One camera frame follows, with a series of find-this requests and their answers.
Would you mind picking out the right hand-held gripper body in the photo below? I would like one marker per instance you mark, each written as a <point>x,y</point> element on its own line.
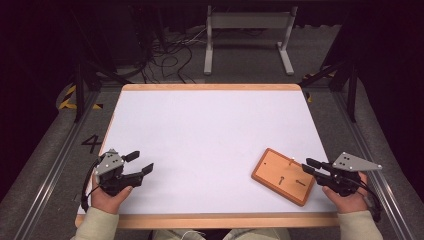
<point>350,163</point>

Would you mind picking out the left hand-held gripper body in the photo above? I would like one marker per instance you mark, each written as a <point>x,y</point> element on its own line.
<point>108,163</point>

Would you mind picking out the wooden picture frame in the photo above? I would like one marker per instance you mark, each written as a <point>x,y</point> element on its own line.
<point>283,173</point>

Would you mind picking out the person's left hand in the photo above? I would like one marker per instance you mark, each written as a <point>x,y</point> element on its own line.
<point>106,203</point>

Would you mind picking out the person's right hand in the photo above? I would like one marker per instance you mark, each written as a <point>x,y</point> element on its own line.
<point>350,204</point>

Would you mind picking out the black metal stand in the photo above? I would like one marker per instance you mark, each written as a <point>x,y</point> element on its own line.
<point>79,96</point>
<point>351,96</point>

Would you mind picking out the person's legs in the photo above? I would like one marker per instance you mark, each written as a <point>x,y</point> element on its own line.
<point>260,235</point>

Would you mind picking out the dark equipment box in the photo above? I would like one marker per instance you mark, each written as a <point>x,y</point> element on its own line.
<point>123,36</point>

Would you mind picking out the white metal stand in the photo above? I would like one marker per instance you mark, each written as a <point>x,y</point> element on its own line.
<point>248,20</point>

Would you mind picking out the aluminium floor rail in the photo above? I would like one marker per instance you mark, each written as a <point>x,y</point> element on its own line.
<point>56,166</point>
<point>376,186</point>

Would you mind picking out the grey table bracket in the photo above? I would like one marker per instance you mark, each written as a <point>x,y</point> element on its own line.
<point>76,198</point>

